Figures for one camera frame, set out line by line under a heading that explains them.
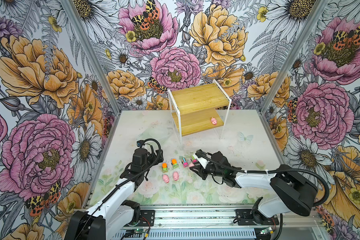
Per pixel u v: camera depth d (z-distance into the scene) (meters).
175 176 0.87
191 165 0.83
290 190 0.44
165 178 0.85
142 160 0.66
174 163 0.92
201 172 0.75
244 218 0.74
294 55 0.89
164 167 0.89
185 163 0.91
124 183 0.56
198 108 0.78
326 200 0.43
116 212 0.49
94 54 0.90
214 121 0.92
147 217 0.74
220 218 0.76
